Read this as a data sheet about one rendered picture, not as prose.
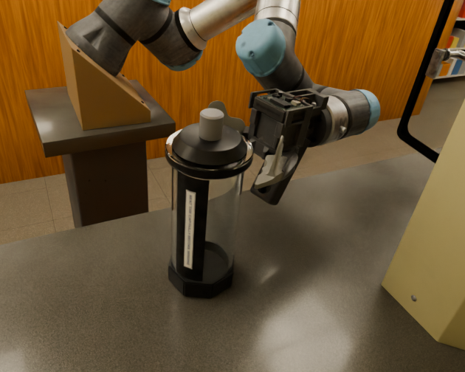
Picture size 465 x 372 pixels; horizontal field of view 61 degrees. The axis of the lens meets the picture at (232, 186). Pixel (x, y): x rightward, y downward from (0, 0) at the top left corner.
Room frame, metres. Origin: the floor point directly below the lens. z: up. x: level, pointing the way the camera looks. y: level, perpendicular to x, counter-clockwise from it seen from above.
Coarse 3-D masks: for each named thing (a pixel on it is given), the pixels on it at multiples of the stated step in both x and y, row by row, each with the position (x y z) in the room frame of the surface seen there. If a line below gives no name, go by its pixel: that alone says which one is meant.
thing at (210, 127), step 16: (208, 112) 0.42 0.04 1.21; (192, 128) 0.44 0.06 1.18; (208, 128) 0.41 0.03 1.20; (224, 128) 0.45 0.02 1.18; (176, 144) 0.41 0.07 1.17; (192, 144) 0.40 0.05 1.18; (208, 144) 0.40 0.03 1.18; (224, 144) 0.41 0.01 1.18; (240, 144) 0.42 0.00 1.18; (192, 160) 0.38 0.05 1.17; (208, 160) 0.38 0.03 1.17; (224, 160) 0.39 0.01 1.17
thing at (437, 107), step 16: (464, 0) 0.85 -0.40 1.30; (464, 16) 0.84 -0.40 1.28; (448, 32) 0.85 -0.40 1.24; (464, 32) 0.82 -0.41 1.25; (448, 48) 0.84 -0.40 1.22; (464, 48) 0.81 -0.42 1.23; (448, 64) 0.83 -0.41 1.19; (464, 64) 0.80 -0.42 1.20; (432, 80) 0.85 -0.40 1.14; (448, 80) 0.82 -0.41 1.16; (464, 80) 0.78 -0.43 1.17; (432, 96) 0.84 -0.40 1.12; (448, 96) 0.80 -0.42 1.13; (464, 96) 0.77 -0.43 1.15; (416, 112) 0.86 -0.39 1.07; (432, 112) 0.82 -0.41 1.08; (448, 112) 0.79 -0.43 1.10; (416, 128) 0.84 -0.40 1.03; (432, 128) 0.81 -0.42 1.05; (448, 128) 0.77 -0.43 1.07; (432, 144) 0.79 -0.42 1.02
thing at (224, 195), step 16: (176, 160) 0.38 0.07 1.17; (240, 160) 0.40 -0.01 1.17; (176, 176) 0.40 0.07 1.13; (192, 176) 0.37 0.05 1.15; (240, 176) 0.40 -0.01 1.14; (176, 192) 0.40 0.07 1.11; (224, 192) 0.39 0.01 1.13; (240, 192) 0.41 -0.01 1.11; (176, 208) 0.39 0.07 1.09; (208, 208) 0.38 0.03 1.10; (224, 208) 0.39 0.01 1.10; (176, 224) 0.39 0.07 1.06; (208, 224) 0.38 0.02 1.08; (224, 224) 0.39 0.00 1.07; (208, 240) 0.38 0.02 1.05; (224, 240) 0.39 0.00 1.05; (208, 256) 0.38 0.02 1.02; (224, 256) 0.39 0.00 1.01; (176, 272) 0.39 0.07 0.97; (208, 272) 0.38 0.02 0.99; (224, 272) 0.40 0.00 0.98
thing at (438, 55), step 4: (436, 48) 0.85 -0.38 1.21; (436, 52) 0.84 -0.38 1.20; (440, 52) 0.84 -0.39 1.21; (444, 52) 0.83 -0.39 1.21; (432, 56) 0.85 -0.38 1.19; (436, 56) 0.84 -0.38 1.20; (440, 56) 0.83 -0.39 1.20; (444, 56) 0.84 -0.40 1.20; (432, 60) 0.85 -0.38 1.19; (436, 60) 0.84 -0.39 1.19; (440, 60) 0.83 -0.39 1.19; (432, 64) 0.84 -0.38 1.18; (436, 64) 0.83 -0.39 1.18; (440, 64) 0.83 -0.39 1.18; (428, 68) 0.85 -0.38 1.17; (432, 68) 0.84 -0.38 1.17; (436, 68) 0.83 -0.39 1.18; (428, 72) 0.85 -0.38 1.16; (432, 72) 0.84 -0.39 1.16; (436, 72) 0.83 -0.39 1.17; (428, 76) 0.84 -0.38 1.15; (432, 76) 0.83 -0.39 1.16
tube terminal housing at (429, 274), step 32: (448, 160) 0.43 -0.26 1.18; (448, 192) 0.42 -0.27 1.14; (416, 224) 0.43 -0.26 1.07; (448, 224) 0.40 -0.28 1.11; (416, 256) 0.42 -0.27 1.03; (448, 256) 0.38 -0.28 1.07; (416, 288) 0.40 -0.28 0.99; (448, 288) 0.37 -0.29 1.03; (416, 320) 0.38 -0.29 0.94; (448, 320) 0.35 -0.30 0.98
